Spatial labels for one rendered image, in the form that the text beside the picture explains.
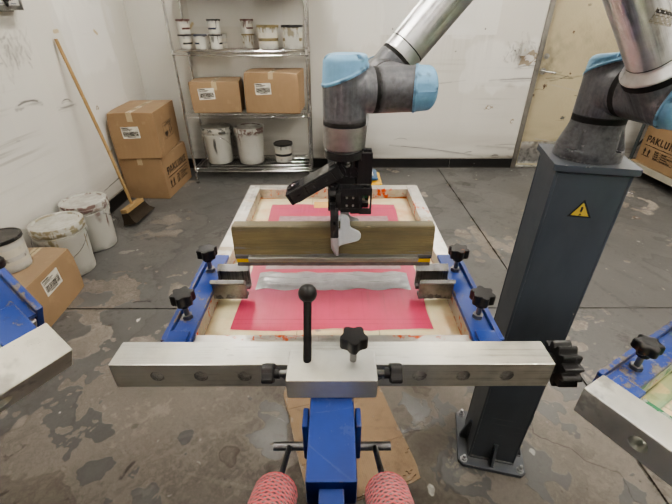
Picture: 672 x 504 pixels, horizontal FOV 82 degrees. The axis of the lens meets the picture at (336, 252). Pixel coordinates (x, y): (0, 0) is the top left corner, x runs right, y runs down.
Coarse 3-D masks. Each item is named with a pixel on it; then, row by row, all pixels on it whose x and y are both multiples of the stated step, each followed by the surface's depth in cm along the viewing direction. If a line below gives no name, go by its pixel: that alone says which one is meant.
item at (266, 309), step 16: (272, 208) 127; (288, 208) 127; (304, 208) 127; (320, 208) 127; (256, 272) 95; (288, 272) 95; (320, 272) 95; (240, 304) 84; (256, 304) 84; (272, 304) 84; (288, 304) 84; (320, 304) 84; (240, 320) 80; (256, 320) 80; (272, 320) 80; (288, 320) 80; (320, 320) 80
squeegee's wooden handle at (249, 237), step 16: (240, 224) 77; (256, 224) 77; (272, 224) 77; (288, 224) 77; (304, 224) 77; (320, 224) 77; (352, 224) 77; (368, 224) 77; (384, 224) 76; (400, 224) 76; (416, 224) 76; (432, 224) 76; (240, 240) 78; (256, 240) 78; (272, 240) 78; (288, 240) 78; (304, 240) 78; (320, 240) 78; (368, 240) 78; (384, 240) 77; (400, 240) 77; (416, 240) 77; (432, 240) 77; (240, 256) 80
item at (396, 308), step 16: (384, 208) 127; (336, 272) 95; (400, 288) 89; (336, 304) 84; (352, 304) 84; (368, 304) 84; (384, 304) 84; (400, 304) 84; (416, 304) 84; (336, 320) 80; (352, 320) 80; (368, 320) 80; (384, 320) 80; (400, 320) 80; (416, 320) 80
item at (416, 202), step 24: (264, 192) 133; (384, 192) 133; (408, 192) 131; (240, 216) 114; (456, 312) 79; (216, 336) 71; (240, 336) 71; (264, 336) 71; (288, 336) 71; (312, 336) 71; (336, 336) 71; (384, 336) 71; (408, 336) 71; (432, 336) 71; (456, 336) 71
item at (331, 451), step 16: (320, 400) 53; (336, 400) 53; (352, 400) 53; (320, 416) 51; (336, 416) 51; (352, 416) 51; (320, 432) 49; (336, 432) 49; (352, 432) 49; (320, 448) 47; (336, 448) 47; (352, 448) 47; (320, 464) 46; (336, 464) 46; (352, 464) 46; (320, 480) 44; (336, 480) 44; (352, 480) 44; (352, 496) 45
